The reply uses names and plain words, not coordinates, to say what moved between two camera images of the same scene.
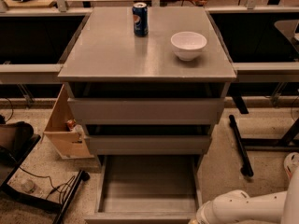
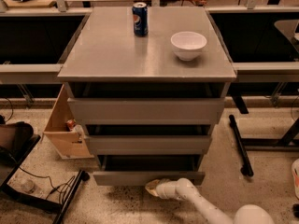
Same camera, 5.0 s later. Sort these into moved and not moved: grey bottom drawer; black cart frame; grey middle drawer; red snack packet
Moved: grey bottom drawer
Not moved: red snack packet; grey middle drawer; black cart frame
